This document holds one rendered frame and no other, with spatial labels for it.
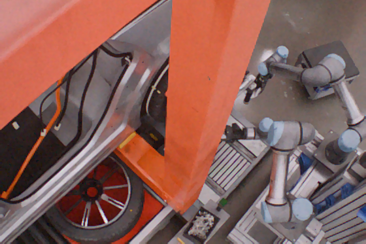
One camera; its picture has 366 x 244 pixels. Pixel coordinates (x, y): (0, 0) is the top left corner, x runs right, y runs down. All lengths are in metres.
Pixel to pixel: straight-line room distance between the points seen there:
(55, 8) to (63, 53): 0.07
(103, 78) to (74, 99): 0.20
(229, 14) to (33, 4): 0.45
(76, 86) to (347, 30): 2.76
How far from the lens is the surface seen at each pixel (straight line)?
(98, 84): 2.38
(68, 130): 2.55
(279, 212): 2.18
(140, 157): 2.55
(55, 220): 2.71
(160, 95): 2.33
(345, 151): 2.46
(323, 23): 4.21
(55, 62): 0.53
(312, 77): 2.30
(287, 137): 2.02
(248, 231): 2.98
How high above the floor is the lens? 3.10
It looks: 64 degrees down
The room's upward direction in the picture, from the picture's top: 8 degrees clockwise
